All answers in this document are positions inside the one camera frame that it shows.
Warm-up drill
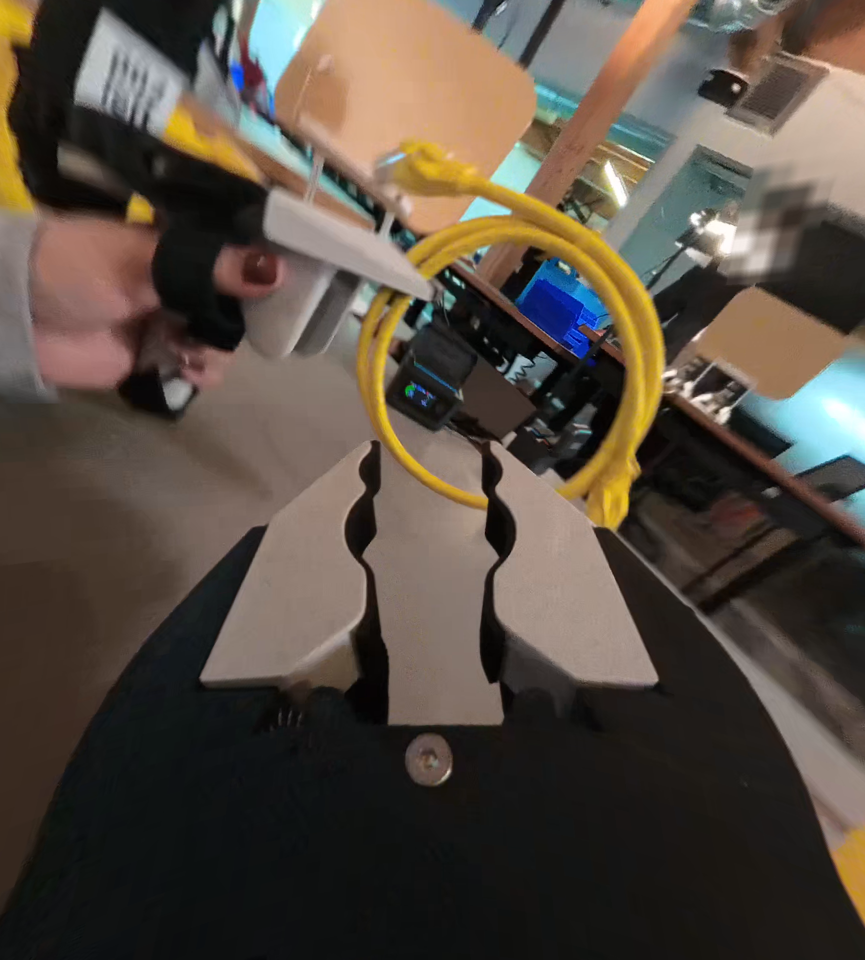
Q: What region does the yellow ethernet cable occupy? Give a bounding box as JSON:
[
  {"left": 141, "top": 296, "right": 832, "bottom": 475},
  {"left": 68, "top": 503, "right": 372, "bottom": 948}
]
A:
[{"left": 356, "top": 141, "right": 666, "bottom": 530}]

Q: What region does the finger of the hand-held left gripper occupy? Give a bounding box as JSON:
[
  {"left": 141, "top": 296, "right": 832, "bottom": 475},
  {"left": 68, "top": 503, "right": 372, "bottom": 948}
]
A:
[
  {"left": 241, "top": 187, "right": 437, "bottom": 360},
  {"left": 305, "top": 271, "right": 365, "bottom": 355}
]

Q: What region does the wall vent grille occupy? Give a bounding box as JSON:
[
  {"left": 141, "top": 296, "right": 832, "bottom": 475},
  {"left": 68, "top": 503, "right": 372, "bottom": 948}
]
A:
[{"left": 727, "top": 51, "right": 830, "bottom": 138}]

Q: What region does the labelled wooden board on stand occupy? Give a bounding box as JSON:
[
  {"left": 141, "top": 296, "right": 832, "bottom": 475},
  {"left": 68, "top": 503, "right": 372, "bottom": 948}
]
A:
[{"left": 275, "top": 0, "right": 539, "bottom": 234}]

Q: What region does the person's left hand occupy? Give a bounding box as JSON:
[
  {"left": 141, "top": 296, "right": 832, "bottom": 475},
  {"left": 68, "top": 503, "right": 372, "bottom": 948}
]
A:
[{"left": 27, "top": 213, "right": 287, "bottom": 391}]

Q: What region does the plain wooden board on stand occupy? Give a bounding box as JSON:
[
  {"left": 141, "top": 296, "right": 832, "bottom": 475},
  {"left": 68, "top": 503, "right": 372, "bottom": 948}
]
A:
[{"left": 665, "top": 288, "right": 850, "bottom": 421}]

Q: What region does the dark grey box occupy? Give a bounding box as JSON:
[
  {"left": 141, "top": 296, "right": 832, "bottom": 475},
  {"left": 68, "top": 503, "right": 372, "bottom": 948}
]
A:
[{"left": 461, "top": 358, "right": 540, "bottom": 445}]

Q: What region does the studio light on stand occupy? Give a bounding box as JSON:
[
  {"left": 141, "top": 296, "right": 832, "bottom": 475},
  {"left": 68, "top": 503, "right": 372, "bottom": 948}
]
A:
[{"left": 642, "top": 206, "right": 741, "bottom": 301}]

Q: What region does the black wall speaker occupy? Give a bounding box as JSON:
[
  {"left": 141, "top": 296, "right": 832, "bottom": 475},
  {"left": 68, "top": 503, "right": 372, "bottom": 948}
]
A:
[{"left": 697, "top": 66, "right": 750, "bottom": 108}]

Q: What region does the wooden table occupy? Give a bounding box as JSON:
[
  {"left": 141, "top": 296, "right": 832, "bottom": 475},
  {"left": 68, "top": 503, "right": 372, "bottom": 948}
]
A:
[
  {"left": 575, "top": 322, "right": 865, "bottom": 609},
  {"left": 432, "top": 258, "right": 629, "bottom": 361}
]

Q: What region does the wooden post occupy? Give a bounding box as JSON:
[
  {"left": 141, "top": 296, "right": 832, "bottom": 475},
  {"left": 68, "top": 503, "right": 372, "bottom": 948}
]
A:
[{"left": 477, "top": 0, "right": 698, "bottom": 290}]

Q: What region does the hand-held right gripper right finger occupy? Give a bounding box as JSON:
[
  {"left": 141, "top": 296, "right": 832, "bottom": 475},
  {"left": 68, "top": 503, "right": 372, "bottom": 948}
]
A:
[{"left": 480, "top": 441, "right": 660, "bottom": 695}]

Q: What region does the blue plastic case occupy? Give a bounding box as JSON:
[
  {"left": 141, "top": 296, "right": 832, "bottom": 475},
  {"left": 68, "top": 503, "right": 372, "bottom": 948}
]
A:
[{"left": 513, "top": 257, "right": 615, "bottom": 360}]

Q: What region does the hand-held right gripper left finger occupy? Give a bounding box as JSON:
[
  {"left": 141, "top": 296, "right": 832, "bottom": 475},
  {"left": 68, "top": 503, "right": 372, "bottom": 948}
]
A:
[{"left": 200, "top": 441, "right": 390, "bottom": 723}]

